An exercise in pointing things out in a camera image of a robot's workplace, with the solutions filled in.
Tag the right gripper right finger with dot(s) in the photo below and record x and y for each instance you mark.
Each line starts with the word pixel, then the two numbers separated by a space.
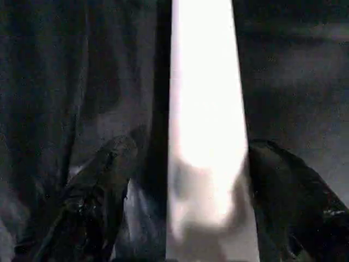
pixel 297 207

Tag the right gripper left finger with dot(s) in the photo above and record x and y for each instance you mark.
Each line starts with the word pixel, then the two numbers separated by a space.
pixel 87 213

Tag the white plastic table leg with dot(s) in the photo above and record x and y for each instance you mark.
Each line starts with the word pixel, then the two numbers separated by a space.
pixel 207 95

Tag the black shiny mat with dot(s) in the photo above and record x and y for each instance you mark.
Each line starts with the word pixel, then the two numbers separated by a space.
pixel 68 68

